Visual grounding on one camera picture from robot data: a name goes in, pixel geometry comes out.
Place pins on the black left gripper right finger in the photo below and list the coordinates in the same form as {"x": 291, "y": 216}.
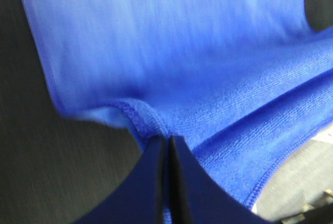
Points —
{"x": 194, "y": 196}

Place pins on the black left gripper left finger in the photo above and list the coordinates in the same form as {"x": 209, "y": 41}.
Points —
{"x": 139, "y": 199}

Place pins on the blue microfibre towel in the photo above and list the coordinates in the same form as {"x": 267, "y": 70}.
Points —
{"x": 244, "y": 82}

